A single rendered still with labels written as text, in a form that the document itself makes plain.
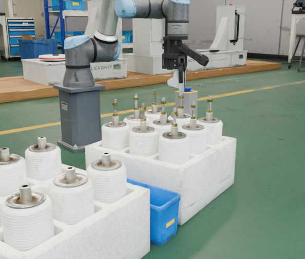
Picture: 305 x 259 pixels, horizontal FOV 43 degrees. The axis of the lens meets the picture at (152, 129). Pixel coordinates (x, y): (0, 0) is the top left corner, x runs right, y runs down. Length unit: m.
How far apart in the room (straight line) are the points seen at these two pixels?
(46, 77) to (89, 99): 1.58
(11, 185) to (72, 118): 0.87
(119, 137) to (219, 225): 0.43
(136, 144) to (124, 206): 0.35
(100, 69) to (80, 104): 1.79
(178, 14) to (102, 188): 0.70
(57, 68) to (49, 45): 2.52
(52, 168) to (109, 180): 0.23
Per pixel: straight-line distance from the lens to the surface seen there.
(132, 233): 0.97
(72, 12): 6.41
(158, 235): 1.08
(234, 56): 4.84
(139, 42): 4.13
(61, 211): 0.86
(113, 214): 0.89
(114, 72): 3.68
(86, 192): 0.85
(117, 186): 0.93
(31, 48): 5.85
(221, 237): 1.15
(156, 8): 1.43
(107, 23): 1.84
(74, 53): 1.82
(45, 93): 3.29
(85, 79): 1.83
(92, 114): 1.86
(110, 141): 1.30
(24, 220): 0.77
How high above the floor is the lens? 0.58
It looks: 15 degrees down
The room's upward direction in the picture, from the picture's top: straight up
